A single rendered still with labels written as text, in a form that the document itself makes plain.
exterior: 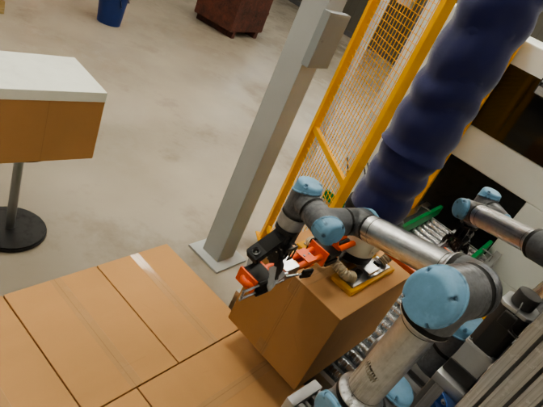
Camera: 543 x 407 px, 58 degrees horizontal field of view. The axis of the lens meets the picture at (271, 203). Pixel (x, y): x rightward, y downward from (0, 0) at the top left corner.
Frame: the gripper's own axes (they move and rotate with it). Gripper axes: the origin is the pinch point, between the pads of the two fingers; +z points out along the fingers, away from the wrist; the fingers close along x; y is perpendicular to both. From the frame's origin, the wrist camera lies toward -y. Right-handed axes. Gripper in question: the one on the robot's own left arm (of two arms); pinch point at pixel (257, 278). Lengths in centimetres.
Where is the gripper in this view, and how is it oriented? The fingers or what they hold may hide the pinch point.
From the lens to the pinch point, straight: 148.5
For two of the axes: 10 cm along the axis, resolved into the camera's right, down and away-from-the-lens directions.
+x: -6.7, -6.0, 4.4
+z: -3.8, 7.8, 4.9
